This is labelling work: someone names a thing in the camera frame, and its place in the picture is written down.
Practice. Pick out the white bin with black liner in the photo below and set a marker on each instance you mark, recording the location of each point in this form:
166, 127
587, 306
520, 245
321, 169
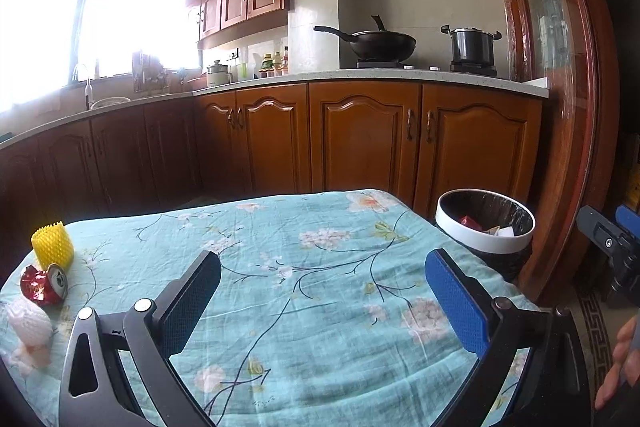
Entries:
480, 244

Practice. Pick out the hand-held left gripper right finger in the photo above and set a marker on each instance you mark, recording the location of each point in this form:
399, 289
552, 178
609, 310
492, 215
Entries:
457, 302

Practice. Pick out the wood framed glass door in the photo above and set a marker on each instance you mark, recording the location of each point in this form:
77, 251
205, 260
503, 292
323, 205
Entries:
555, 82

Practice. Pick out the black gas stove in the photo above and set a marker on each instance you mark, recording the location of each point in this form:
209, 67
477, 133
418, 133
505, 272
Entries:
425, 66

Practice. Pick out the wall power socket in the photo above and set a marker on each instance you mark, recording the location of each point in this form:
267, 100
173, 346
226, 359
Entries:
233, 55

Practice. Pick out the white foam block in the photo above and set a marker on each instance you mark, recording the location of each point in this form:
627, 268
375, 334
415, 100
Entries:
505, 231

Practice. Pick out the kitchen window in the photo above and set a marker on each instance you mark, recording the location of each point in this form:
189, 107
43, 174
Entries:
125, 17

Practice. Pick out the brown bowl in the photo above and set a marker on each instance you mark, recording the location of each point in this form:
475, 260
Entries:
192, 83

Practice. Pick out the steel stock pot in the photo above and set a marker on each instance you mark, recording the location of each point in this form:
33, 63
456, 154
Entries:
471, 46

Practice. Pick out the speckled kitchen countertop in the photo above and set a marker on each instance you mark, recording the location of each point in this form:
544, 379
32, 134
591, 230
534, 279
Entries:
350, 78

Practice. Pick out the kitchen utensil rack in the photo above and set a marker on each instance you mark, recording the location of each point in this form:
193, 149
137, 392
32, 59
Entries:
149, 74

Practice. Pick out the person's right hand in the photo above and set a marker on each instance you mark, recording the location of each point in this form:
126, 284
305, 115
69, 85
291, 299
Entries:
622, 367

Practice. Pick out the white sink basin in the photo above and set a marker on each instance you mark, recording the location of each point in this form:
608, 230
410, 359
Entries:
110, 103

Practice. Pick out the condiment bottle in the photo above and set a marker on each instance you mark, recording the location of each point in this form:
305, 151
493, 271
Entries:
266, 67
277, 66
285, 63

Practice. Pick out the floral light blue tablecloth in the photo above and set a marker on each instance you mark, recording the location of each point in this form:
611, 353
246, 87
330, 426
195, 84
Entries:
300, 297

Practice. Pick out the patterned floor mat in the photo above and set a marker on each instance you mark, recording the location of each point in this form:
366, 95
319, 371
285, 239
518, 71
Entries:
592, 337

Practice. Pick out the chrome kitchen faucet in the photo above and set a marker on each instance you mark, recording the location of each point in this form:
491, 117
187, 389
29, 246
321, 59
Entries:
87, 87

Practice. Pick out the yellow foam fruit net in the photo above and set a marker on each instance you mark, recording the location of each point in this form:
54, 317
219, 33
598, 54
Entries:
52, 244

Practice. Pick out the crushed red soda can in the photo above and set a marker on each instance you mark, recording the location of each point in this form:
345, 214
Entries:
42, 284

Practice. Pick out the black wok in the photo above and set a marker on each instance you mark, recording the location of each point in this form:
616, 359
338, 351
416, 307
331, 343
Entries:
382, 44

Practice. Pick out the red foil wrapper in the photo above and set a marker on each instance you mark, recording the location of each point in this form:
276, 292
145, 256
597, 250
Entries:
468, 221

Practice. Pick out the white foam fruit net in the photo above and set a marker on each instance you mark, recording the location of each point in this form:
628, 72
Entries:
30, 332

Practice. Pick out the white electric pot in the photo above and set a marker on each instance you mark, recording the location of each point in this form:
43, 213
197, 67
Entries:
219, 74

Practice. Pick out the wooden base cabinets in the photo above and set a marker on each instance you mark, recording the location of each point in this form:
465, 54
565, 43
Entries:
365, 142

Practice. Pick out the pale green cup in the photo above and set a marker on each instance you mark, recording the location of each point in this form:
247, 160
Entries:
242, 72

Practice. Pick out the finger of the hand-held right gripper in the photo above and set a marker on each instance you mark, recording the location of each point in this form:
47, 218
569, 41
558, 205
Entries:
629, 218
600, 229

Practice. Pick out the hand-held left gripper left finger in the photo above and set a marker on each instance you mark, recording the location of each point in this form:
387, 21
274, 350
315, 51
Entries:
187, 302

